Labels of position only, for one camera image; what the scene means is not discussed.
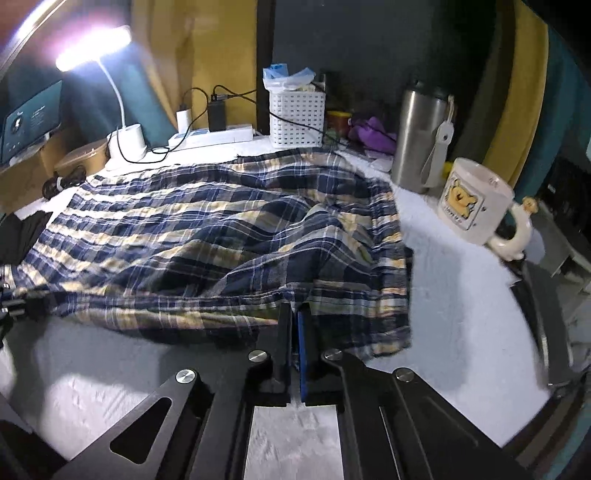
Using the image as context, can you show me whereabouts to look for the black lamp power cable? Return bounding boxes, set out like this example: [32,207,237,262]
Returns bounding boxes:
[108,88,211,164]

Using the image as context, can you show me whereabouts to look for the red yellow jar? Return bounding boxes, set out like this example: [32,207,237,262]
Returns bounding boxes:
[328,111,354,137]

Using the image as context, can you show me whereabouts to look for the stainless steel tumbler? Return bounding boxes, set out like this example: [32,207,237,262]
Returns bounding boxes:
[392,80,455,195]

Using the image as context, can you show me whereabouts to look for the purple cloth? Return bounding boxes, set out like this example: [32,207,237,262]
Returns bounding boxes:
[348,116,399,155]

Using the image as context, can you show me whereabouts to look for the cardboard box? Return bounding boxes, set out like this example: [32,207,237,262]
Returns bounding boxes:
[0,131,65,213]

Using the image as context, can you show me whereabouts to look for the blue yellow plaid pants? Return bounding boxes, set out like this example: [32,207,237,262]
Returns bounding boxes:
[9,150,414,363]

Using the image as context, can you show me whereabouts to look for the black adapter cable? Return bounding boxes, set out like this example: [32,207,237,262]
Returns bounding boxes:
[212,84,324,139]

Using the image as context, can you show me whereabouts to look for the black curtain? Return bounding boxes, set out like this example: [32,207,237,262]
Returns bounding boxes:
[272,0,504,139]

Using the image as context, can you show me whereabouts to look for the cream bear print mug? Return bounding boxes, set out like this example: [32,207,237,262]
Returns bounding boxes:
[436,157,539,261]

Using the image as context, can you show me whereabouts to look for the white desk lamp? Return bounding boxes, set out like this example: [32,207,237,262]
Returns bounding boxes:
[55,25,148,160]

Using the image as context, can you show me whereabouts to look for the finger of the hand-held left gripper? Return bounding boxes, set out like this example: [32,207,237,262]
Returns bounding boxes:
[0,264,29,324]

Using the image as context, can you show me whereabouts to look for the white power strip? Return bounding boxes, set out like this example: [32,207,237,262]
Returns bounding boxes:
[167,124,254,151]

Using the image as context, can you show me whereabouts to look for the blue plastic bag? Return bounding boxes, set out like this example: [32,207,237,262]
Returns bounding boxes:
[262,62,317,93]

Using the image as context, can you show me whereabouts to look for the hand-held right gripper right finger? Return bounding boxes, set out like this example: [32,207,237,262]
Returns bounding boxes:
[298,305,532,480]

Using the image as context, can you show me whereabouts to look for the coiled black cable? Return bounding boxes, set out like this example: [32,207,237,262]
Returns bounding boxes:
[42,168,88,200]

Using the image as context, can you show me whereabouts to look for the white plastic basket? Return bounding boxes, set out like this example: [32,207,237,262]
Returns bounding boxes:
[269,88,328,149]

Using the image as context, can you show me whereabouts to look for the black metal bed rail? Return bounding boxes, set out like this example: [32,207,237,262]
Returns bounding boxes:
[510,263,583,388]

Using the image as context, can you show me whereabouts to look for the black electronic device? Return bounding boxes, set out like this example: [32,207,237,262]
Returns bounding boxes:
[538,157,591,232]

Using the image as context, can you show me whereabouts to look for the dark screen tablet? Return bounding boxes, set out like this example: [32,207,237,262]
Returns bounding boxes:
[0,80,64,167]

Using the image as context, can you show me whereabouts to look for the yellow curtain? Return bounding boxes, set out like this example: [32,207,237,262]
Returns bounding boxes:
[131,0,278,134]
[457,0,550,185]

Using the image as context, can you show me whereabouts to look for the tan lidded container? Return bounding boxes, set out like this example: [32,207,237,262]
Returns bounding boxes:
[54,142,110,178]

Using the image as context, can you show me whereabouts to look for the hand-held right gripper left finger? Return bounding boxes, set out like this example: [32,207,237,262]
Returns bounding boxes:
[51,302,293,480]

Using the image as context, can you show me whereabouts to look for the grey stand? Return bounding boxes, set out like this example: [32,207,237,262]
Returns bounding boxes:
[508,203,591,287]

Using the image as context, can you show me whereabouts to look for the black power adapter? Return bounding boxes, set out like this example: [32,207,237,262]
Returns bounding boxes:
[208,99,226,132]

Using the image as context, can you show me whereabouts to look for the black cloth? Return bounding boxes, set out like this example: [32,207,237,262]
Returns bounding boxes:
[0,210,56,266]

